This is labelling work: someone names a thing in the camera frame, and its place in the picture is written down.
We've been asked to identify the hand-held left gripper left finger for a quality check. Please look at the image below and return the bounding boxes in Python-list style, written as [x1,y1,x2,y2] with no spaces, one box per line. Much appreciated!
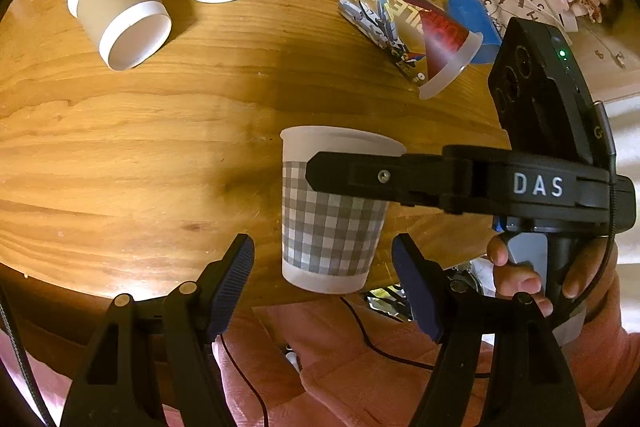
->
[59,233,256,427]

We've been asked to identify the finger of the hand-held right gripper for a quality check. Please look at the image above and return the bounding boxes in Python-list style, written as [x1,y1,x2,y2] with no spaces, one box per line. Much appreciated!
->
[306,151,451,212]

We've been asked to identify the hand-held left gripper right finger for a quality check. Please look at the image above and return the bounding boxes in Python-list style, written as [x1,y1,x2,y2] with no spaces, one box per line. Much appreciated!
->
[391,233,586,427]

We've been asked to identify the grey checked paper cup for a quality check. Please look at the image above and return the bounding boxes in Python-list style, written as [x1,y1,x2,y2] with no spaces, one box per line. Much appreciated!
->
[280,125,407,295]

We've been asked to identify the person's right forearm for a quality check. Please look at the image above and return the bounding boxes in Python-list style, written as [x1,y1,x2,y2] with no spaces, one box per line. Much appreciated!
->
[562,274,640,414]

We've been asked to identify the red patterned paper cup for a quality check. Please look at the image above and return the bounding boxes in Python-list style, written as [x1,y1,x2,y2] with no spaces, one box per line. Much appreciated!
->
[338,0,485,102]

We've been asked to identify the blue plastic cup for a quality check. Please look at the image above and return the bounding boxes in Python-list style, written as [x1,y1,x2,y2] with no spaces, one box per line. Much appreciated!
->
[446,0,504,66]

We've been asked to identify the brown banded paper cup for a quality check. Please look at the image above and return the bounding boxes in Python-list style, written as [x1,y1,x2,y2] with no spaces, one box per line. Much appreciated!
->
[67,0,173,72]

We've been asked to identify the person's right hand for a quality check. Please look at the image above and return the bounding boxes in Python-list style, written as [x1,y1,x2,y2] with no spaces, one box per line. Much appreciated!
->
[486,233,622,324]

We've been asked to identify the person's pink pants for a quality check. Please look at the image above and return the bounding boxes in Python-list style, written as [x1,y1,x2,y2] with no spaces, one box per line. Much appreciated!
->
[0,292,608,427]

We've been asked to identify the thin black cable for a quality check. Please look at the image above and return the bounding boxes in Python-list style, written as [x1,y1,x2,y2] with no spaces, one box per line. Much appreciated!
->
[219,296,493,427]

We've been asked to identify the thick black gripper cable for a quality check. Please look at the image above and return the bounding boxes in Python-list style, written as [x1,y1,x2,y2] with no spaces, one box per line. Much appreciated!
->
[0,284,57,427]

